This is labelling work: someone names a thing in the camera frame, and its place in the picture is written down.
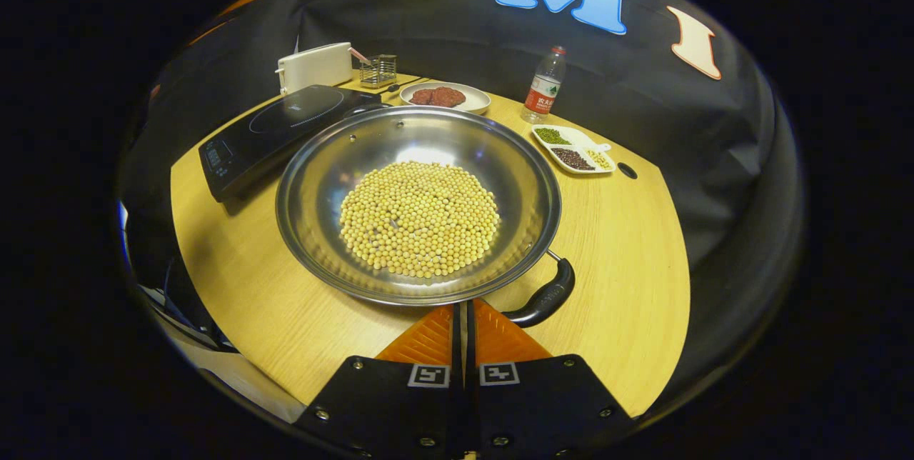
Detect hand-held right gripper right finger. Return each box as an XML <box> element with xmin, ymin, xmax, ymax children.
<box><xmin>466</xmin><ymin>298</ymin><xmax>636</xmax><ymax>460</ymax></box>

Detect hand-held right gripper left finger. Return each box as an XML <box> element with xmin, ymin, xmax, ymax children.
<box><xmin>293</xmin><ymin>303</ymin><xmax>468</xmax><ymax>460</ymax></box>

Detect black induction cooktop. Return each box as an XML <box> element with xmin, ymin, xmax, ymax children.
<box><xmin>198</xmin><ymin>85</ymin><xmax>383</xmax><ymax>202</ymax></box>

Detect stainless steel pot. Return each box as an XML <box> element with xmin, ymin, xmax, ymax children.
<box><xmin>275</xmin><ymin>104</ymin><xmax>576</xmax><ymax>329</ymax></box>

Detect white toaster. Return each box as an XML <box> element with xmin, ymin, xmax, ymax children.
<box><xmin>276</xmin><ymin>42</ymin><xmax>354</xmax><ymax>95</ymax></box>

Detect black chopsticks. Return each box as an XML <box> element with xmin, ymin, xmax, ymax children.
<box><xmin>378</xmin><ymin>76</ymin><xmax>431</xmax><ymax>94</ymax></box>

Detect pile of soybeans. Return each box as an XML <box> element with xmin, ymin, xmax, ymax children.
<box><xmin>339</xmin><ymin>161</ymin><xmax>501</xmax><ymax>279</ymax></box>

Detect dark red beans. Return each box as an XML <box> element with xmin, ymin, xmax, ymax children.
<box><xmin>551</xmin><ymin>148</ymin><xmax>596</xmax><ymax>171</ymax></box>

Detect round white plate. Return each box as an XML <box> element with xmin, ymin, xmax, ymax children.
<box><xmin>399</xmin><ymin>81</ymin><xmax>492</xmax><ymax>115</ymax></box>

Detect white divided dish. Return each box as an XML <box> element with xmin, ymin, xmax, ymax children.
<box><xmin>531</xmin><ymin>124</ymin><xmax>616</xmax><ymax>175</ymax></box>

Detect clear plastic water bottle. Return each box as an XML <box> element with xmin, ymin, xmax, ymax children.
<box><xmin>521</xmin><ymin>46</ymin><xmax>567</xmax><ymax>124</ymax></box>

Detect black backdrop cloth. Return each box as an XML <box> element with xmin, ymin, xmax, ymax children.
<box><xmin>118</xmin><ymin>0</ymin><xmax>804</xmax><ymax>404</ymax></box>

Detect metal wire basket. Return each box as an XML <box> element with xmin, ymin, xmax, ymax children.
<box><xmin>359</xmin><ymin>54</ymin><xmax>398</xmax><ymax>89</ymax></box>

